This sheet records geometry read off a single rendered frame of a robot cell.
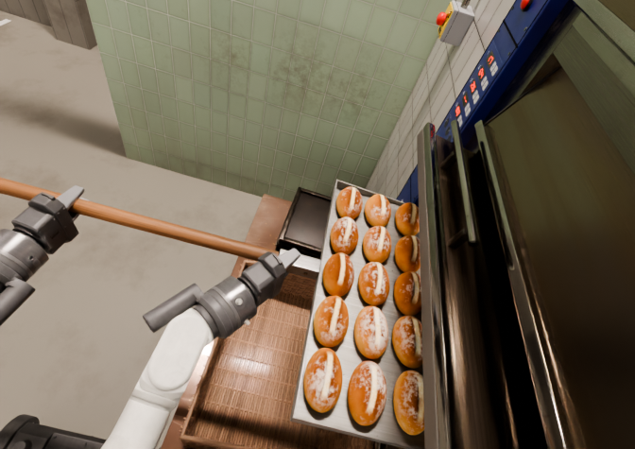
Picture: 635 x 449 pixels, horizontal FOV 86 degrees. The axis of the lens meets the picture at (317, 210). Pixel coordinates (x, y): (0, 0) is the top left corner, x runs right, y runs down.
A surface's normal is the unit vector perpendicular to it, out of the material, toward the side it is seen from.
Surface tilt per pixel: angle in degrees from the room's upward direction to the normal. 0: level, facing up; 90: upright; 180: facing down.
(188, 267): 0
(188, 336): 17
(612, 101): 90
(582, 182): 70
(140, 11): 90
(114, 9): 90
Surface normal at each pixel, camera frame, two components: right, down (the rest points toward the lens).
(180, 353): 0.42, -0.41
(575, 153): -0.83, -0.47
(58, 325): 0.22, -0.63
